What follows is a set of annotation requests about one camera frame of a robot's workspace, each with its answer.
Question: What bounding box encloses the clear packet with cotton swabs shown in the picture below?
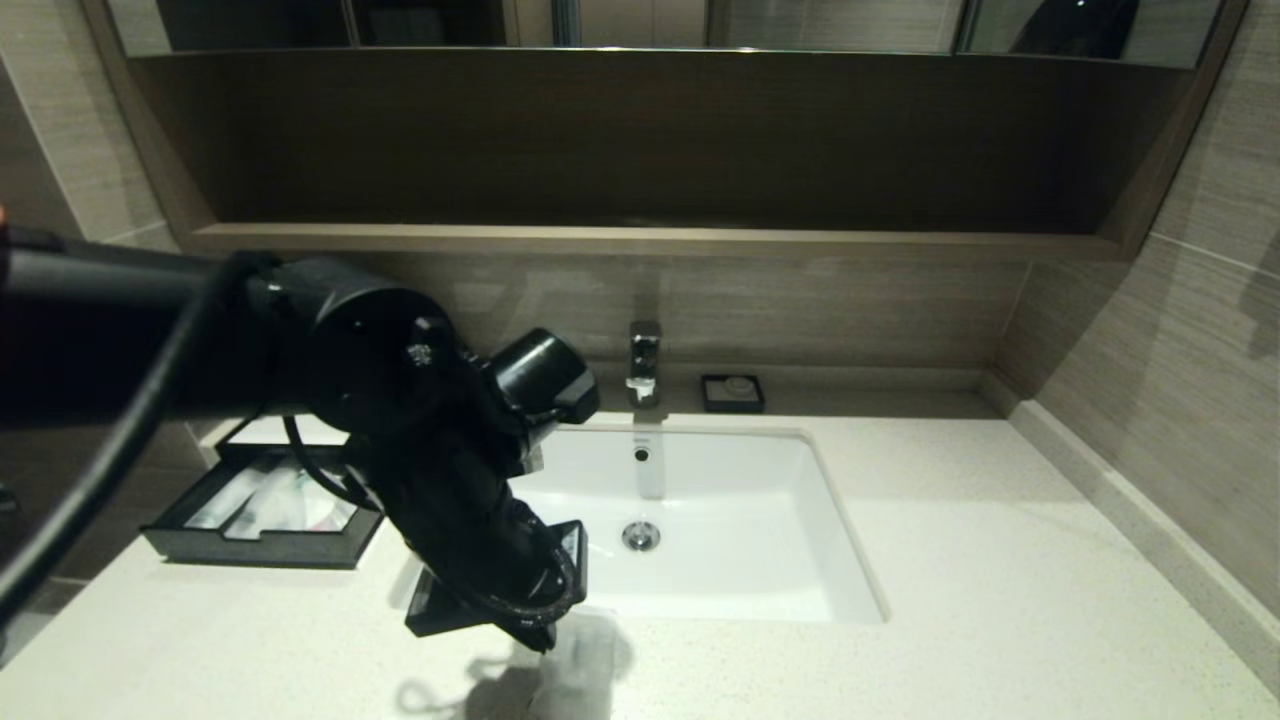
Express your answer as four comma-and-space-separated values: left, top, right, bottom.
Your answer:
528, 608, 623, 720

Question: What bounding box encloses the clear packet with white disc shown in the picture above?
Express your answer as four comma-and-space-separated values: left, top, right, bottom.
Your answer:
235, 465, 363, 538

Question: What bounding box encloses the black pull-out drawer tray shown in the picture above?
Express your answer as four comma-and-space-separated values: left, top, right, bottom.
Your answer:
140, 445, 389, 571

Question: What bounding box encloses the black amenity drawer box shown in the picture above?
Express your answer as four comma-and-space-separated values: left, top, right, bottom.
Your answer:
205, 415, 351, 463

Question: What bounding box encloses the white sink basin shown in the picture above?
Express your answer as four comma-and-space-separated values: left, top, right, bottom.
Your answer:
390, 425, 889, 623

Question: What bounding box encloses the chrome faucet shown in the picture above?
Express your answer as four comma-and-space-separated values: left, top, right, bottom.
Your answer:
627, 321, 664, 409

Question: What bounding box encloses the frosted packet with green print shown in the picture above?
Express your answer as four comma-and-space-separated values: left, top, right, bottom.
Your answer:
185, 468, 256, 531

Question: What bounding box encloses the black soap dish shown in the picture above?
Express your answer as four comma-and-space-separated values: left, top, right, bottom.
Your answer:
701, 374, 766, 415

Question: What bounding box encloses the brown wooden shelf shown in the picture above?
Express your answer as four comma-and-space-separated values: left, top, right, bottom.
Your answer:
185, 222, 1126, 263

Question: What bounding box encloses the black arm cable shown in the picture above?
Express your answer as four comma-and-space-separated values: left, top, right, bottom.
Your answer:
0, 255, 261, 631

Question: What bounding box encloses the wall mirror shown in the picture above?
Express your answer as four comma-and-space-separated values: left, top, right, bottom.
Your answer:
105, 0, 1226, 71

